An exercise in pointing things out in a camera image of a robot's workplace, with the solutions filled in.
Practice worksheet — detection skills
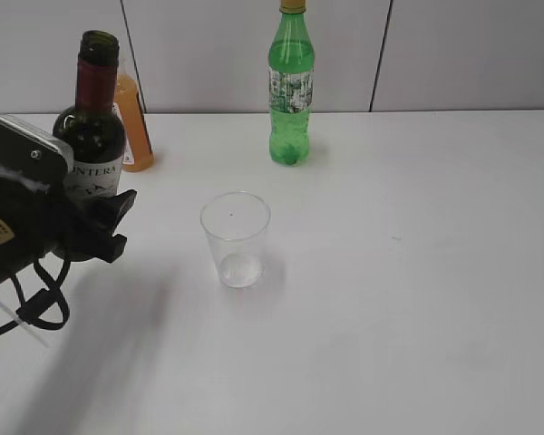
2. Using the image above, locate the green soda bottle yellow cap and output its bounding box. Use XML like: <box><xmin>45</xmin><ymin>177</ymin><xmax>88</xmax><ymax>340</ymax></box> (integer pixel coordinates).
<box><xmin>267</xmin><ymin>1</ymin><xmax>316</xmax><ymax>166</ymax></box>

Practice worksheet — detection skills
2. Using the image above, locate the orange juice bottle white cap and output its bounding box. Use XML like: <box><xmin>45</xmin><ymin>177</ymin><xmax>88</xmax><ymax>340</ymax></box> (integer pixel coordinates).
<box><xmin>113</xmin><ymin>56</ymin><xmax>154</xmax><ymax>172</ymax></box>

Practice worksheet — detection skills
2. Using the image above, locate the transparent plastic cup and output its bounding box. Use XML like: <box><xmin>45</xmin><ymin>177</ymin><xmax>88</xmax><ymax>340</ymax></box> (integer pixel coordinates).
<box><xmin>199</xmin><ymin>191</ymin><xmax>271</xmax><ymax>288</ymax></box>

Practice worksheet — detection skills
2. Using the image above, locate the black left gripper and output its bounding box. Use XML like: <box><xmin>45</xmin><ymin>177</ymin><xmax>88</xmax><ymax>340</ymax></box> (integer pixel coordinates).
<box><xmin>0</xmin><ymin>159</ymin><xmax>137</xmax><ymax>284</ymax></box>

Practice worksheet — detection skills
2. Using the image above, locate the red wine bottle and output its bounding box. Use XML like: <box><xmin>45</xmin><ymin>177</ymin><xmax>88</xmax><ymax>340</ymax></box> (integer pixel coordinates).
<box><xmin>53</xmin><ymin>30</ymin><xmax>126</xmax><ymax>204</ymax></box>

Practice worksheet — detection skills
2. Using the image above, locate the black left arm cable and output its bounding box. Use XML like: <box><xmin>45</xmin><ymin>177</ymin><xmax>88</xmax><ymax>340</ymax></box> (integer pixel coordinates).
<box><xmin>0</xmin><ymin>256</ymin><xmax>72</xmax><ymax>343</ymax></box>

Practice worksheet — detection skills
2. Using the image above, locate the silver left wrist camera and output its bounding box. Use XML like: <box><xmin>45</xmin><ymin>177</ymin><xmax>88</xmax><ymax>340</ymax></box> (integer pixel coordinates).
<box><xmin>0</xmin><ymin>114</ymin><xmax>74</xmax><ymax>185</ymax></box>

